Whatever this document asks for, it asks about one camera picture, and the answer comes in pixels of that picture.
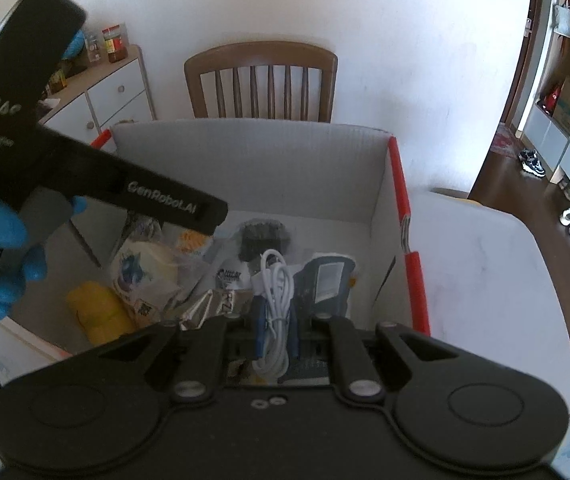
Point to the white sideboard with wooden top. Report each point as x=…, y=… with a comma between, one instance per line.
x=115, y=95

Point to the clear glass jar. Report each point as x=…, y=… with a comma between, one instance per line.
x=93, y=47

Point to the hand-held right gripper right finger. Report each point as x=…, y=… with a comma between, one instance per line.
x=292, y=330

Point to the blue round object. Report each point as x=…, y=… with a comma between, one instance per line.
x=76, y=45

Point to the black snack packet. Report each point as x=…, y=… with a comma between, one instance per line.
x=262, y=237

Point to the yellow sponge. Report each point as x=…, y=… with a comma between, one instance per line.
x=97, y=310

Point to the red patterned rug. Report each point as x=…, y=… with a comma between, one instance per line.
x=505, y=140

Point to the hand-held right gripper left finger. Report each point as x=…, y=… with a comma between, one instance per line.
x=260, y=322

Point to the white packet with black logo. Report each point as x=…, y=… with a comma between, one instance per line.
x=230, y=275

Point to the black sneaker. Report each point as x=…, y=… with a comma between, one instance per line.
x=529, y=156
x=536, y=167

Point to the red toy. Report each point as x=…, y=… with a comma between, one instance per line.
x=550, y=97

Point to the tissue packet with white label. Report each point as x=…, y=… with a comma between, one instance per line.
x=325, y=280

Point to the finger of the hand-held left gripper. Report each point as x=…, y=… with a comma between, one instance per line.
x=165, y=195

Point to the red cardboard box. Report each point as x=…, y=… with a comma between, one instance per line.
x=265, y=170

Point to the jar with red lid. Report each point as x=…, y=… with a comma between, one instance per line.
x=115, y=47

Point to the silver and brown snack packet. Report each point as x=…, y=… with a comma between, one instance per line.
x=215, y=307

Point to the clear bag with cream contents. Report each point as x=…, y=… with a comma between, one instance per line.
x=140, y=270

